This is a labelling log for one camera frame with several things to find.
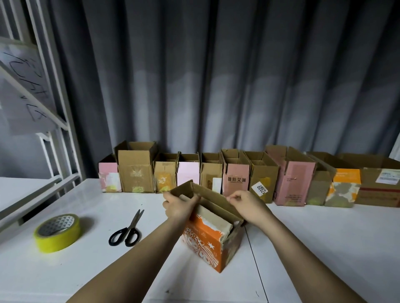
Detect person's right hand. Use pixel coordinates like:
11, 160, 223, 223
225, 189, 276, 231

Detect person's left hand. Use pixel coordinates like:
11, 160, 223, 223
161, 190, 203, 225

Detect taped brown cardboard box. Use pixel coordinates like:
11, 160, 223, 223
153, 151, 181, 194

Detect pink and yellow printed box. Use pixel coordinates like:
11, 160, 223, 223
175, 151, 202, 187

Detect brown box with white label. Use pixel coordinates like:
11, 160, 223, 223
199, 151, 225, 195

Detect orange white patterned cardboard box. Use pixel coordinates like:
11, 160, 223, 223
169, 179, 246, 274

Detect brown box with barcode label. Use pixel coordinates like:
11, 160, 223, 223
114, 140, 160, 194

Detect black scissors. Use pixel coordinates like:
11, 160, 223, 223
107, 208, 146, 248

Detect pink green printed cardboard box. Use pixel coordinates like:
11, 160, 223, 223
97, 154, 123, 194

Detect orange and white carton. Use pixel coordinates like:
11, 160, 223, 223
323, 167, 363, 209

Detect yellow tape roll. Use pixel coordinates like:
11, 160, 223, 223
33, 213, 83, 254

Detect person's left forearm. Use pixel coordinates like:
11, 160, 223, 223
68, 216, 190, 303

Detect person's right forearm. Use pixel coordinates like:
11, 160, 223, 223
255, 214, 368, 303

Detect handwritten paper sheet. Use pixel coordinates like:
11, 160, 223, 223
0, 40, 55, 114
0, 82, 61, 137

